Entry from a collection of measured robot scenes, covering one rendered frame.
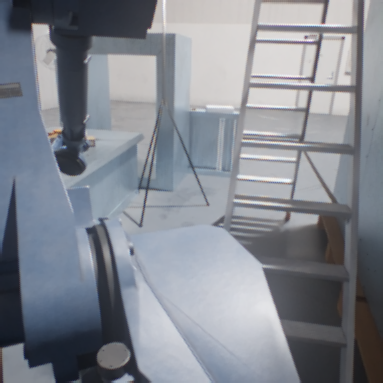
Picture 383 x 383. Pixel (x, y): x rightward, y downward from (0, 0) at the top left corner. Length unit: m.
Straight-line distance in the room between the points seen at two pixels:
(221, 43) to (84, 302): 10.80
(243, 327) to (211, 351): 0.08
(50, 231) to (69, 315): 0.16
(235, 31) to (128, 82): 3.82
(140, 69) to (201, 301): 11.41
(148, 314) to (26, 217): 0.30
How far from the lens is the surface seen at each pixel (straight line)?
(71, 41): 1.40
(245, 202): 1.29
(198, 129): 4.26
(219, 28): 11.30
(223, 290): 0.72
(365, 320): 1.99
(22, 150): 0.81
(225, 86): 11.23
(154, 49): 3.52
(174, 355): 0.63
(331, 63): 11.20
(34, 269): 0.70
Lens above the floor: 1.32
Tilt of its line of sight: 21 degrees down
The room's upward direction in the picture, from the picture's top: 2 degrees clockwise
